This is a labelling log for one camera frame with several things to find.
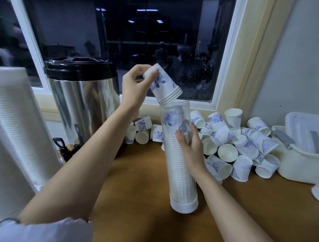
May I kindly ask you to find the person's left hand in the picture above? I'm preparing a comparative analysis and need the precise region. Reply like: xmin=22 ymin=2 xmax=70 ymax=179
xmin=121 ymin=64 xmax=160 ymax=113

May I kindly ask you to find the person's right hand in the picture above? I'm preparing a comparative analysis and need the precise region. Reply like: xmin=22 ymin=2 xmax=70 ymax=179
xmin=175 ymin=122 xmax=207 ymax=178

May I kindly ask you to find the single blue-printed paper cup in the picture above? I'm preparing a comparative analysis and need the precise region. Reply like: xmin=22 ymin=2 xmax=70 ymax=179
xmin=143 ymin=63 xmax=183 ymax=105

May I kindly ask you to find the pile of paper cups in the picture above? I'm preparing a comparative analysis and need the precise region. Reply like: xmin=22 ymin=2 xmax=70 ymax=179
xmin=124 ymin=108 xmax=281 ymax=185

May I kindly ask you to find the white tube cap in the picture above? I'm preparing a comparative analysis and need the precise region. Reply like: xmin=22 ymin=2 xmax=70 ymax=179
xmin=0 ymin=66 xmax=28 ymax=85

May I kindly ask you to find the person's right forearm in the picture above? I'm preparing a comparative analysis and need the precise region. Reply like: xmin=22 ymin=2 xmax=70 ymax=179
xmin=192 ymin=167 xmax=274 ymax=242

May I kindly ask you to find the person's left forearm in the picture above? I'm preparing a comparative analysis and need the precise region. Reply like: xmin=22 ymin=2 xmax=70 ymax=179
xmin=19 ymin=102 xmax=138 ymax=225

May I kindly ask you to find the person's grey shirt sleeve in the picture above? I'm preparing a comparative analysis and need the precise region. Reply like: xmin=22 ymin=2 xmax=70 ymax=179
xmin=0 ymin=217 xmax=95 ymax=242

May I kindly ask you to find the stainless steel water dispenser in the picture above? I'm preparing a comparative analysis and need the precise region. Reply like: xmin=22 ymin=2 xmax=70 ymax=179
xmin=44 ymin=56 xmax=121 ymax=163

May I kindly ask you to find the white framed window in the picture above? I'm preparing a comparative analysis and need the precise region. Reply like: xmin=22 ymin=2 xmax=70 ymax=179
xmin=0 ymin=0 xmax=297 ymax=114

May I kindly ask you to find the translucent plastic box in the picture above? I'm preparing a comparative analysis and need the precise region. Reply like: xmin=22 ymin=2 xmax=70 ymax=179
xmin=270 ymin=125 xmax=319 ymax=185

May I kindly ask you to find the white plastic lid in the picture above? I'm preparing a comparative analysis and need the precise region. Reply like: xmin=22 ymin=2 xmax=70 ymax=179
xmin=285 ymin=112 xmax=319 ymax=154

